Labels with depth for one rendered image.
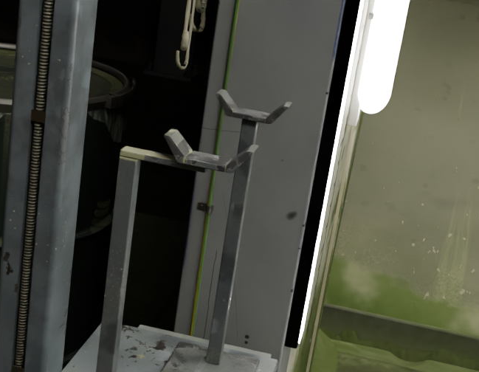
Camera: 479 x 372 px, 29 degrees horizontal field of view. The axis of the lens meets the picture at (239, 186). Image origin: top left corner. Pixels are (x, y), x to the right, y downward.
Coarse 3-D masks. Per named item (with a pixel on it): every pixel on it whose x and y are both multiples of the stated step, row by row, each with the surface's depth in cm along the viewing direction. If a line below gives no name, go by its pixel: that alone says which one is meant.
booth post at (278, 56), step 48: (240, 0) 133; (288, 0) 131; (336, 0) 130; (240, 48) 134; (288, 48) 133; (336, 48) 132; (240, 96) 136; (288, 96) 135; (288, 144) 137; (288, 192) 139; (192, 240) 144; (288, 240) 141; (192, 288) 147; (240, 288) 145; (288, 288) 143; (240, 336) 147
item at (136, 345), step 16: (96, 336) 111; (128, 336) 112; (144, 336) 113; (160, 336) 114; (80, 352) 107; (96, 352) 108; (128, 352) 109; (144, 352) 109; (160, 352) 110; (240, 352) 113; (64, 368) 103; (80, 368) 104; (128, 368) 105; (144, 368) 106; (160, 368) 106; (272, 368) 110
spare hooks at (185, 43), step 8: (200, 0) 140; (192, 8) 139; (200, 8) 141; (192, 16) 139; (192, 24) 140; (200, 24) 144; (184, 32) 136; (184, 40) 136; (184, 48) 137; (176, 56) 138; (176, 64) 139; (184, 64) 141
